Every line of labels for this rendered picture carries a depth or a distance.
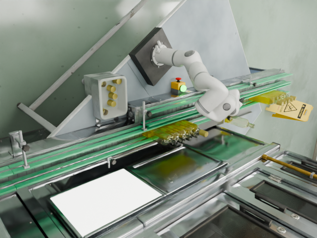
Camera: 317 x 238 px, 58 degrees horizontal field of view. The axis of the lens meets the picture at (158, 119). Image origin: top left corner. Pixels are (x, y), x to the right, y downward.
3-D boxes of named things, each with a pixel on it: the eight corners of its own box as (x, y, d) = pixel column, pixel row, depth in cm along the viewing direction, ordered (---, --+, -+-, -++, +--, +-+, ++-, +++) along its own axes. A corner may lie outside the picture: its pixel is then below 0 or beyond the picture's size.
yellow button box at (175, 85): (170, 91, 195) (178, 93, 190) (170, 80, 193) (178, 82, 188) (177, 89, 200) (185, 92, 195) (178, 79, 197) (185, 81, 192)
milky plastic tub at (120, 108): (93, 116, 160) (101, 121, 153) (90, 77, 152) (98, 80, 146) (119, 110, 170) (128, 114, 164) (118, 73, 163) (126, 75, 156)
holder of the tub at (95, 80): (94, 124, 162) (101, 129, 156) (90, 77, 152) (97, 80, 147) (119, 118, 172) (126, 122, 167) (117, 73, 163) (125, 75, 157)
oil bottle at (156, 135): (141, 135, 171) (165, 147, 156) (141, 126, 169) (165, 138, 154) (148, 132, 174) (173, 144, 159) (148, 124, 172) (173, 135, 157)
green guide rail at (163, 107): (140, 111, 164) (149, 114, 159) (140, 109, 164) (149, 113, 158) (284, 73, 273) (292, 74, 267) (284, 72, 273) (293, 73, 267)
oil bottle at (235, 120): (222, 121, 224) (251, 131, 206) (221, 114, 222) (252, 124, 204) (226, 118, 228) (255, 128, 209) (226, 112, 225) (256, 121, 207)
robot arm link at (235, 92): (221, 92, 163) (238, 88, 160) (222, 91, 173) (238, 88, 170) (226, 117, 164) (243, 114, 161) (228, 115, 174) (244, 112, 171)
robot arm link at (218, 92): (186, 83, 139) (193, 100, 128) (207, 64, 134) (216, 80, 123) (204, 98, 146) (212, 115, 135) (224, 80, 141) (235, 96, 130)
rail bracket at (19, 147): (8, 154, 131) (24, 174, 115) (2, 120, 125) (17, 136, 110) (19, 151, 134) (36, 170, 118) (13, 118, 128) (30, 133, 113)
